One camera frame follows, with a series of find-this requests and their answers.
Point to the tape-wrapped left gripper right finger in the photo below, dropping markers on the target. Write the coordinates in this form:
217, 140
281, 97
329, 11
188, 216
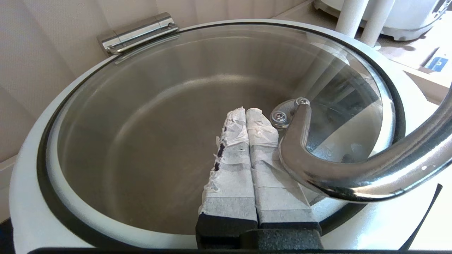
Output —
268, 190

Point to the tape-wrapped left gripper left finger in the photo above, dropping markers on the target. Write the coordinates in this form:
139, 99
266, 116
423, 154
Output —
231, 183

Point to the glass lid with white rim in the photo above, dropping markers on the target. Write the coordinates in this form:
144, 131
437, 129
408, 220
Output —
353, 176

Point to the white pot with steel rim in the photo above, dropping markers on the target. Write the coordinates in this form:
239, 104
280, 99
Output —
148, 116

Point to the white round pole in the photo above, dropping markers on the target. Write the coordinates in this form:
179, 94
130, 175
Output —
376, 21
351, 17

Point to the clear acrylic sign holder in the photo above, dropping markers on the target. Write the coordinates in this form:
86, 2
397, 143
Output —
436, 64

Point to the white toaster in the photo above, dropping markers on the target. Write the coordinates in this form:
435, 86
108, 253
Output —
413, 17

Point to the silver metal bar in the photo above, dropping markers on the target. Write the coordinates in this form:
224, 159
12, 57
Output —
141, 31

